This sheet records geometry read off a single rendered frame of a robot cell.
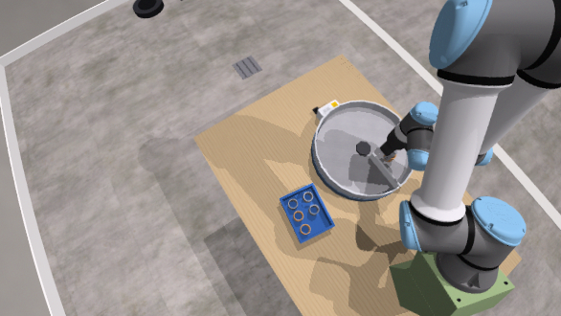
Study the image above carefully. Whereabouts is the blue crate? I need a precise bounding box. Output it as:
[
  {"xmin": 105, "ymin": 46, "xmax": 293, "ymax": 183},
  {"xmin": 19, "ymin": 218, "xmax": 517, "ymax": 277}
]
[{"xmin": 280, "ymin": 183, "xmax": 335, "ymax": 243}]

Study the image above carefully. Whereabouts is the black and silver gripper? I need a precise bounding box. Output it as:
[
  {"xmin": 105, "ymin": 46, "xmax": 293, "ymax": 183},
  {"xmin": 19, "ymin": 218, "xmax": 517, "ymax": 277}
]
[{"xmin": 380, "ymin": 119, "xmax": 407, "ymax": 162}]

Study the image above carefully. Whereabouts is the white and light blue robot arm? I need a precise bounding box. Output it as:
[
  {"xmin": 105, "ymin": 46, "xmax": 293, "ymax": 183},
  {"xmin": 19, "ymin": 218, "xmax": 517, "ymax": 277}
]
[{"xmin": 399, "ymin": 0, "xmax": 561, "ymax": 294}]

